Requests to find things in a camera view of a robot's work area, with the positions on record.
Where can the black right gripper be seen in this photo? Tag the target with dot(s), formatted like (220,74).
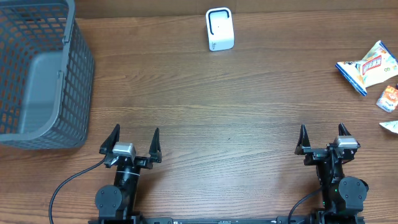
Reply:
(314,154)

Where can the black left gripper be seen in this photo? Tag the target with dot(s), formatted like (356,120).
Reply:
(154,152)

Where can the white tube with gold cap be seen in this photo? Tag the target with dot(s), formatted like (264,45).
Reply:
(391,126)

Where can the small orange packet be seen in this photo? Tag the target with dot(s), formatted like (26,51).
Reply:
(388,99)

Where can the gold blue wipes packet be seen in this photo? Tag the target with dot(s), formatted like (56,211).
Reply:
(377,66)

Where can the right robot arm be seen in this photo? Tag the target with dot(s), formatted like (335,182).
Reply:
(343,196)

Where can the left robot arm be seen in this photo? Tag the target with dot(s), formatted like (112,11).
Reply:
(115,203)

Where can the white barcode scanner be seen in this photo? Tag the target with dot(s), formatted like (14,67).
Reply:
(219,25)

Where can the grey plastic shopping basket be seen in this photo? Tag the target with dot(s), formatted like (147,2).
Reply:
(47,73)

